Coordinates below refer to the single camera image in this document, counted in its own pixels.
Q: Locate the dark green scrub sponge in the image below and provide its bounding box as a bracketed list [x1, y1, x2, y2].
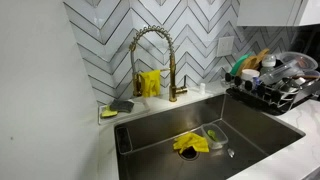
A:
[109, 98, 135, 114]

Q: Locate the white sponge tray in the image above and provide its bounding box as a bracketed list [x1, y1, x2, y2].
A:
[97, 96, 152, 126]

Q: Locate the yellow sponge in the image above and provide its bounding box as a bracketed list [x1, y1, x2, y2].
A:
[100, 105, 119, 119]

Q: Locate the stainless steel sink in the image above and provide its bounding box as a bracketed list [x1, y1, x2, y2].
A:
[113, 93, 307, 180]

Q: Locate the yellow rubber glove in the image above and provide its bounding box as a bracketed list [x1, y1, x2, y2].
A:
[172, 131, 211, 155]
[138, 69, 162, 98]

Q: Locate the gold spring kitchen faucet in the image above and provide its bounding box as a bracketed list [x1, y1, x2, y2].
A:
[128, 24, 189, 103]

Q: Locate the small white bottle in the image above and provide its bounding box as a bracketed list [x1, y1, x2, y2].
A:
[198, 82, 207, 95]

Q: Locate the green item in container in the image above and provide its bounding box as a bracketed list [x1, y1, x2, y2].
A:
[207, 129, 219, 143]

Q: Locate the clear plastic food container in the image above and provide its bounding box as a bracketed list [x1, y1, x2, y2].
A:
[200, 122, 230, 151]

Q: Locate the green plate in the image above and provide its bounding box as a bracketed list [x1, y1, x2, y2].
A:
[229, 52, 253, 77]

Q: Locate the white cup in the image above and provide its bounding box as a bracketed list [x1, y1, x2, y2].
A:
[240, 68, 261, 82]

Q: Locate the wooden cutting board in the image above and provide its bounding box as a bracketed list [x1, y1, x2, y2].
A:
[251, 48, 270, 71]
[236, 55, 260, 76]

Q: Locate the steel dish rack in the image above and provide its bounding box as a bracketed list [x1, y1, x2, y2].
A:
[224, 71, 320, 117]

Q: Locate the clear baby bottle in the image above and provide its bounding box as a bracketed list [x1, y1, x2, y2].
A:
[259, 54, 278, 76]

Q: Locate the clear plastic tub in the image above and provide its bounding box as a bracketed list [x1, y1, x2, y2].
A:
[259, 59, 304, 86]

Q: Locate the metal bowl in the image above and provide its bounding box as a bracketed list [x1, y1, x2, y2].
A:
[281, 76, 305, 94]

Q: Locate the white upper cabinet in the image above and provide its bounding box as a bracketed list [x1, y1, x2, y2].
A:
[236, 0, 320, 28]

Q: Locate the clear plastic bowl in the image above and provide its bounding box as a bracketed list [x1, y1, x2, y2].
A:
[275, 51, 319, 73]

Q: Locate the black countertop appliance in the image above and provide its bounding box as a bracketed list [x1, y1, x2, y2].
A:
[289, 24, 320, 66]

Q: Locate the wire sponge holder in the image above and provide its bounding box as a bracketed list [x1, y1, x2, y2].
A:
[115, 125, 134, 156]

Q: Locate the white wall outlet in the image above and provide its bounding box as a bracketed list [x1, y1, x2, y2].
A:
[216, 35, 235, 58]

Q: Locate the wooden handled utensil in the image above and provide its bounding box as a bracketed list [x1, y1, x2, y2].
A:
[291, 73, 320, 80]

